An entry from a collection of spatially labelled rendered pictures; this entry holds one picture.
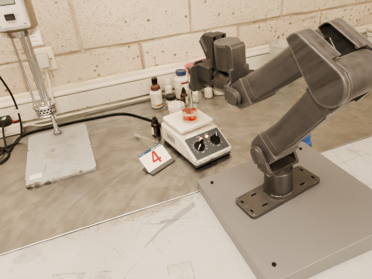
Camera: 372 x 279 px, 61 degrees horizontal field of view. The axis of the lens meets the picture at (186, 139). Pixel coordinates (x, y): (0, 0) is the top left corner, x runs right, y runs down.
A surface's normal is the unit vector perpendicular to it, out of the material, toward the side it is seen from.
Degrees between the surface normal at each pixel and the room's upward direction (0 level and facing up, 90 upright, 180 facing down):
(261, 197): 5
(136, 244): 0
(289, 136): 95
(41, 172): 4
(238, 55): 88
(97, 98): 90
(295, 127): 96
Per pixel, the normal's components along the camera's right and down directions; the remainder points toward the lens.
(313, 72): -0.87, 0.37
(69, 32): 0.36, 0.47
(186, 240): -0.07, -0.84
